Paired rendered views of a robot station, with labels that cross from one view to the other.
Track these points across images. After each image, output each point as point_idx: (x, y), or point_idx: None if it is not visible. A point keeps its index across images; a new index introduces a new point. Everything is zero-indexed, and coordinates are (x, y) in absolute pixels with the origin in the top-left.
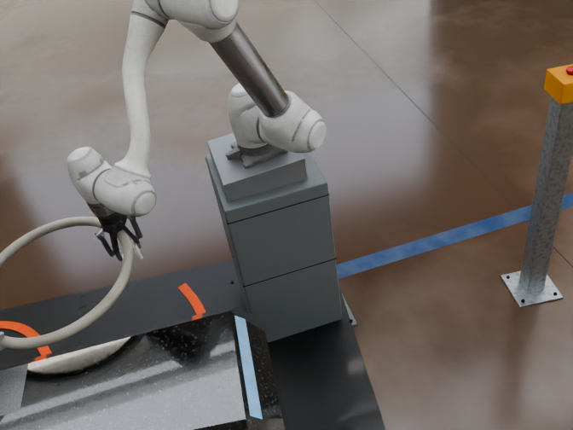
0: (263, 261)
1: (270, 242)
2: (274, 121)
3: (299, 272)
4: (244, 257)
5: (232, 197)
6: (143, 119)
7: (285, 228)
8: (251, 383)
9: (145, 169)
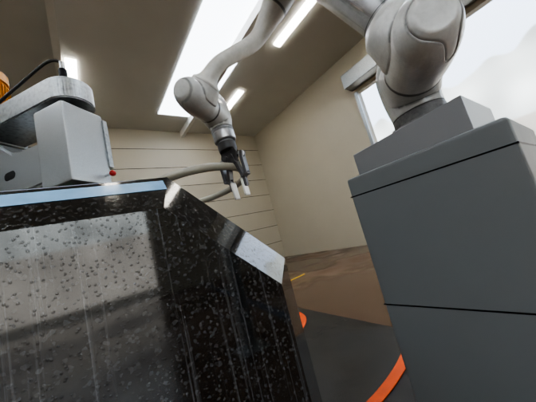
0: (407, 268)
1: (411, 236)
2: (368, 30)
3: (483, 317)
4: (377, 252)
5: (364, 171)
6: (225, 49)
7: (431, 212)
8: (17, 199)
9: (203, 74)
